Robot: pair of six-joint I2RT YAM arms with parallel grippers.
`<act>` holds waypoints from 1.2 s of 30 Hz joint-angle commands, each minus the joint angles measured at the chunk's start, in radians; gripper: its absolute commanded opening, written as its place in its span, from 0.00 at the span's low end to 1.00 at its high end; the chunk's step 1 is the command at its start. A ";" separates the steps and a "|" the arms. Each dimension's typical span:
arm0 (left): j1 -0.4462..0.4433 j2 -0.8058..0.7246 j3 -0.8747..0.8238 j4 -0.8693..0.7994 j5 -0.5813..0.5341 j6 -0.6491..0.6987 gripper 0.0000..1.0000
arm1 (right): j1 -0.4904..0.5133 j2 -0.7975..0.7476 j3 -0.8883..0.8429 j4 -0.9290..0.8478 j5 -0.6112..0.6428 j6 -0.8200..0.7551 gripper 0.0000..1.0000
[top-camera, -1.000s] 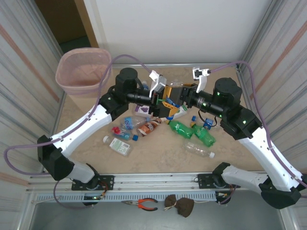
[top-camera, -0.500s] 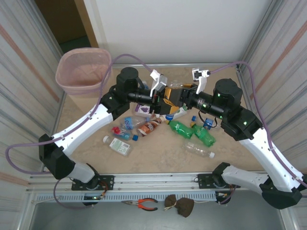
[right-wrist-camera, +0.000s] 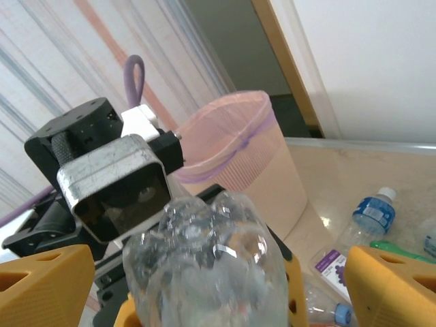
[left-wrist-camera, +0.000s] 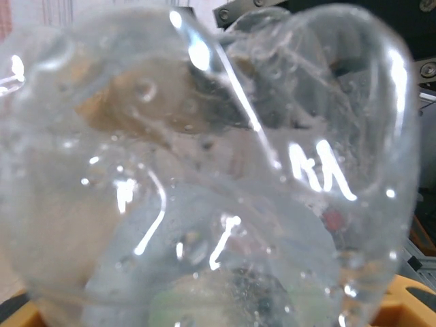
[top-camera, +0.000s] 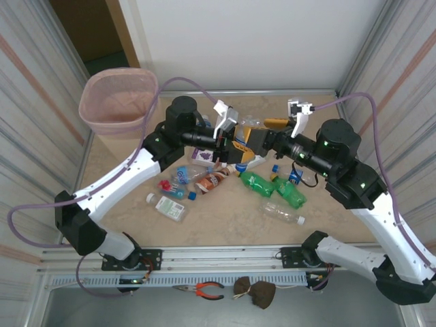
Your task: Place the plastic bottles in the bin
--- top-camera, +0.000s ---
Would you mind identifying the small white green box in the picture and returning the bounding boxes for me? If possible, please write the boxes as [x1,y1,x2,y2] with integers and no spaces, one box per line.
[245,155,266,170]

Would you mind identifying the green Sprite bottle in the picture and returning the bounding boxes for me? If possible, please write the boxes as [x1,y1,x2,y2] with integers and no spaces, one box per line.
[270,172,307,208]
[239,171,276,199]

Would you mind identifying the grape juice bottle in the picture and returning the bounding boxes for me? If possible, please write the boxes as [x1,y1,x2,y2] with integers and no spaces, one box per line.
[190,146,216,168]

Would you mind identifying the brown coffee drink bottle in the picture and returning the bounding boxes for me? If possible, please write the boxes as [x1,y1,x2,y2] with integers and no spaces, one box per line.
[193,168,231,197]

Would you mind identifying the clear unlabelled bottle white cap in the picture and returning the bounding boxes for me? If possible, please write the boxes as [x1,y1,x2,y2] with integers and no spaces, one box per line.
[258,200,307,225]

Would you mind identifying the red flower label bottle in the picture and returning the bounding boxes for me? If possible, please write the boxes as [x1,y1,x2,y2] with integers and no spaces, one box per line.
[157,179,198,202]

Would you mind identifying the white green label bottle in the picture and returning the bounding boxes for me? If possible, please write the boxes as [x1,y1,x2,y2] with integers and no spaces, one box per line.
[146,192,189,223]

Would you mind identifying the beige ribbed waste bin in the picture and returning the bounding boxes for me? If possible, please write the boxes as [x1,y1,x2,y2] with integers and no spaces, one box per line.
[93,125,147,141]

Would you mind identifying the brown wooden door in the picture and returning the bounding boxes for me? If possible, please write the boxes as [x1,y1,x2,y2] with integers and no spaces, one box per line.
[49,0,141,69]

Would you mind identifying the brown cloth bundle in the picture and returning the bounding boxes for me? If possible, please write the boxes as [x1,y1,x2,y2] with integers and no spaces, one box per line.
[233,276,277,310]

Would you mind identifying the grey metal shelf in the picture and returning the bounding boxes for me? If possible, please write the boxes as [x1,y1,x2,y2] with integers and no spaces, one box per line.
[40,272,415,327]

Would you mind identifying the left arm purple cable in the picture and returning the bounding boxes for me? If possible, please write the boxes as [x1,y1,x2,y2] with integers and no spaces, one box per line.
[7,77,219,298]

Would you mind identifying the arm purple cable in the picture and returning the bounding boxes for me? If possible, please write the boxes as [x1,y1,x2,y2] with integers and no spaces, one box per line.
[7,77,219,298]
[313,93,436,273]

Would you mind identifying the aluminium table edge rail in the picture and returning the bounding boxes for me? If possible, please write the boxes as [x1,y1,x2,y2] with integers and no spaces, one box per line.
[159,89,341,99]

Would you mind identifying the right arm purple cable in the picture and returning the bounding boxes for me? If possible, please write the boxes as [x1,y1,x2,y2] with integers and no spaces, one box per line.
[313,93,436,273]

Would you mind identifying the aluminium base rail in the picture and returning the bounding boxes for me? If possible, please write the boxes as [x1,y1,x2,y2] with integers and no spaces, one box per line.
[40,245,379,273]

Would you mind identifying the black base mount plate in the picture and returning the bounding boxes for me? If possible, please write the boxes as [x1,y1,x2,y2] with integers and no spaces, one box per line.
[279,247,343,270]
[101,249,163,272]

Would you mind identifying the slotted cable duct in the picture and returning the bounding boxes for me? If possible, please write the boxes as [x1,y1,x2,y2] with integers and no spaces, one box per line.
[44,272,309,289]

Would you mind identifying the orange handled pliers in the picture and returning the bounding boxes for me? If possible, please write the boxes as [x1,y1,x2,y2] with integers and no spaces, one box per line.
[172,281,225,301]

